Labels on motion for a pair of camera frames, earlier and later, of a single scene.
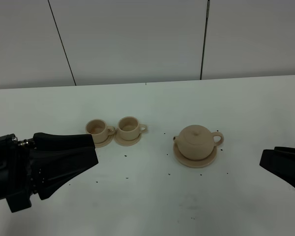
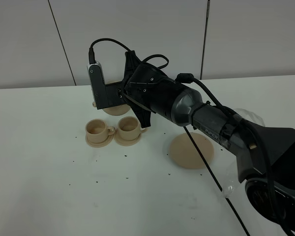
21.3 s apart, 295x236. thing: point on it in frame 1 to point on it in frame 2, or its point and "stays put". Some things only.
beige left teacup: [99, 130] stays put
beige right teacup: [129, 128] stays put
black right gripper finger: [294, 150] to [143, 116]
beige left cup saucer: [104, 143] stays put
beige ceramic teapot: [196, 142] to [118, 110]
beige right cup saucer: [125, 142] stays put
